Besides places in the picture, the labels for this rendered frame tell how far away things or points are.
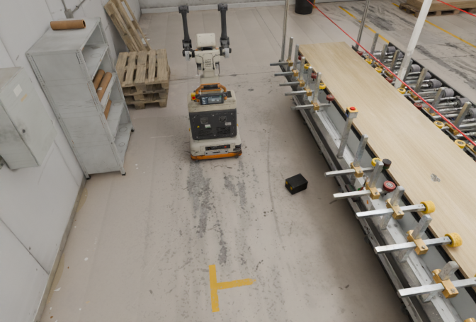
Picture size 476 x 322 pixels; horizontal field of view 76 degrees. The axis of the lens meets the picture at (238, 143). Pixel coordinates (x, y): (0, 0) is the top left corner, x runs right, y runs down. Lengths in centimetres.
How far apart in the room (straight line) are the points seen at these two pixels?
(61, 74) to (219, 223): 203
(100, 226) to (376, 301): 262
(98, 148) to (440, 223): 317
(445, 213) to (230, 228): 180
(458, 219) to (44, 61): 341
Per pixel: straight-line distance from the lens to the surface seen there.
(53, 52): 314
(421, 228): 208
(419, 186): 259
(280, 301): 280
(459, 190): 271
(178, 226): 320
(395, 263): 236
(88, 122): 344
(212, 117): 345
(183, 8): 362
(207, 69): 351
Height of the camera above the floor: 258
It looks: 40 degrees down
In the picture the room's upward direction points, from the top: 1 degrees counter-clockwise
